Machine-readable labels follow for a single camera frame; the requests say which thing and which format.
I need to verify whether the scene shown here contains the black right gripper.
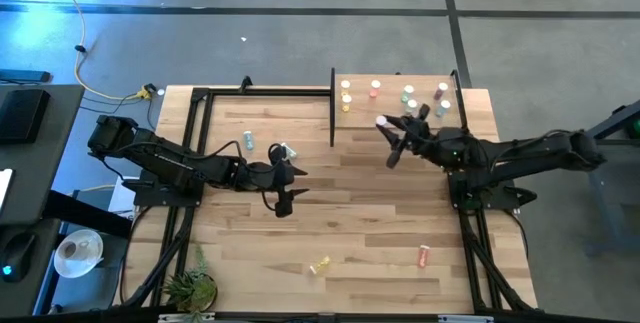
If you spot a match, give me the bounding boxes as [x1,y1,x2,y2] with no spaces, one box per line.
[377,105,444,168]

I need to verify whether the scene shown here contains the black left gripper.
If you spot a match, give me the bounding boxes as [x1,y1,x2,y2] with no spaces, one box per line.
[249,143,311,219]

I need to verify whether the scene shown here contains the green potted succulent plant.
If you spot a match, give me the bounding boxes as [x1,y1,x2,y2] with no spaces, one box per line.
[162,245,220,323]

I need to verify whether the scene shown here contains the white paper sheets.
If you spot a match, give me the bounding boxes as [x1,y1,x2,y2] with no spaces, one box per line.
[107,176,144,214]

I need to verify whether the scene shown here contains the dark metal stand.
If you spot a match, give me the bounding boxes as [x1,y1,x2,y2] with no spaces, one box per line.
[584,98,640,257]

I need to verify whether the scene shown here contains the black side desk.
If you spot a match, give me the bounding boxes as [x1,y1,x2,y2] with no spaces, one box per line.
[0,84,134,319]

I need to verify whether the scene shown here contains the black rectangular box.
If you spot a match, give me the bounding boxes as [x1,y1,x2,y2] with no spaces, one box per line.
[0,88,51,145]

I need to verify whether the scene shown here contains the black computer mouse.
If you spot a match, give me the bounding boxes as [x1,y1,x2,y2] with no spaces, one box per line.
[0,231,37,284]

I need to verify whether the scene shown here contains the black flat power strip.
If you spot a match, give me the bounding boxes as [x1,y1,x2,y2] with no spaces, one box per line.
[0,68,52,84]

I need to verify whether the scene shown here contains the white tablet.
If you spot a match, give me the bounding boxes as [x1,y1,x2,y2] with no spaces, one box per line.
[0,167,15,214]

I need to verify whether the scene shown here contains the black aluminium table frame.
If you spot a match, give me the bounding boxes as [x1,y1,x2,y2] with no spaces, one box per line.
[117,75,539,323]

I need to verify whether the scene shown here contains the silver frame bracket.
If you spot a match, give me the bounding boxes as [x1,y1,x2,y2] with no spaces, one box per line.
[437,314,494,323]
[157,312,216,323]

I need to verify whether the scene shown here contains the yellow floor cable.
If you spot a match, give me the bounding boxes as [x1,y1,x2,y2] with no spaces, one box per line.
[44,0,154,102]

